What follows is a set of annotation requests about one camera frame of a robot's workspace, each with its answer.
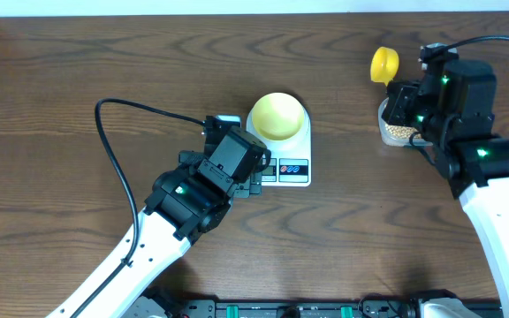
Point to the white digital kitchen scale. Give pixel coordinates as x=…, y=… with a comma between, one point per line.
x=291, y=160

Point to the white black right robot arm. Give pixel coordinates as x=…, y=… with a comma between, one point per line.
x=451, y=109

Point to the clear plastic bean container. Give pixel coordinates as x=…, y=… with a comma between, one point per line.
x=386, y=138

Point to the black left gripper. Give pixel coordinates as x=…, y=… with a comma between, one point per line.
x=254, y=185

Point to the yellow plastic bowl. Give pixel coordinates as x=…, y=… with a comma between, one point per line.
x=278, y=116

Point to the yellow measuring scoop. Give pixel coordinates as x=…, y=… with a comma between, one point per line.
x=384, y=65

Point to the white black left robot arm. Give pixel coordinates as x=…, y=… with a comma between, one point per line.
x=185, y=203

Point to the dried yellow beans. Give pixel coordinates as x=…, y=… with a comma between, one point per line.
x=400, y=132

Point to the black rail with green clamps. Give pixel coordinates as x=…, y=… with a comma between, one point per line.
x=434, y=303

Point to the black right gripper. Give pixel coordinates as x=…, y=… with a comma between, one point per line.
x=400, y=94

